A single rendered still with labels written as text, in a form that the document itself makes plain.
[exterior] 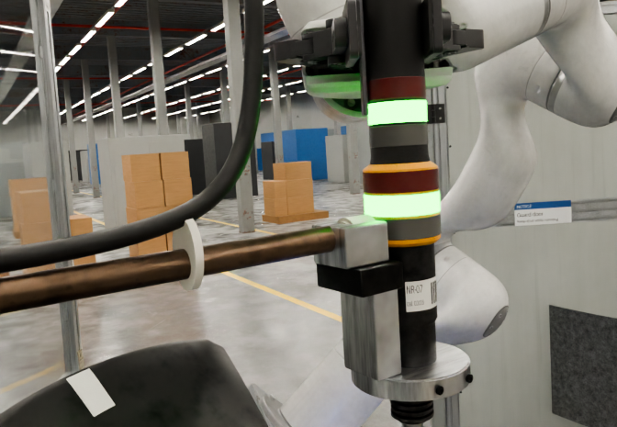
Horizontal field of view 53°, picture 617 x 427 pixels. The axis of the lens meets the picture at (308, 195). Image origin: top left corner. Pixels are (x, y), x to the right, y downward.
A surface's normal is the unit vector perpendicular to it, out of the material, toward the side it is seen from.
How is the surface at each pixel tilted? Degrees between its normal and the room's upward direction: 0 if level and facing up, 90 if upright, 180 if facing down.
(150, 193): 90
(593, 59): 95
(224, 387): 36
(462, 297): 59
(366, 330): 90
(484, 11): 76
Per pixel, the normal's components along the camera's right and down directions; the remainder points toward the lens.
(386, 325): 0.58, 0.03
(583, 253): 0.00, 0.09
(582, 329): -0.82, 0.10
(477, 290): -0.07, -0.53
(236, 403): 0.41, -0.81
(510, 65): -0.68, 0.18
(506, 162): -0.22, 0.18
